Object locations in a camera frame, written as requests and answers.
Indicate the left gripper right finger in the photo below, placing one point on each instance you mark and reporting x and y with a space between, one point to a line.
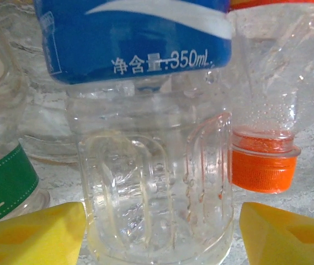
283 237

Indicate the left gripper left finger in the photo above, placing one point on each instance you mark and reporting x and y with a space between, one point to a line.
35 237

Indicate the clear bottle green label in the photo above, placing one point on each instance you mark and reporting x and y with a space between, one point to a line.
5 187

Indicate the clear bottle orange cap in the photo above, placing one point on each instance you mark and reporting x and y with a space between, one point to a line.
264 171

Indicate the clear bottle blue label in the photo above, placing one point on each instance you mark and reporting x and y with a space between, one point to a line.
145 165

